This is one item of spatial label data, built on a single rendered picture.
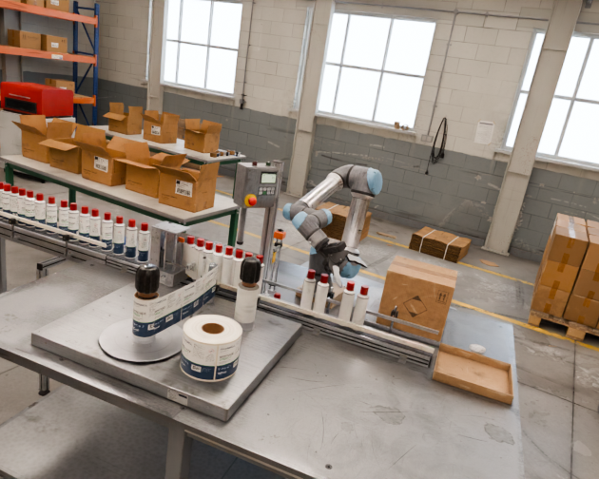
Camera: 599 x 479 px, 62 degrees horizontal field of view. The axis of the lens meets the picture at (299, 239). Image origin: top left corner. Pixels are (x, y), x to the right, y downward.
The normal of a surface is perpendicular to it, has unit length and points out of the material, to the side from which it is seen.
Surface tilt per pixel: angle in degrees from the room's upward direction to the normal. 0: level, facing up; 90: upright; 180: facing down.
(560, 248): 90
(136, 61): 90
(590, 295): 92
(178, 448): 90
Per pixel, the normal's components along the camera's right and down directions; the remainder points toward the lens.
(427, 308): -0.34, 0.25
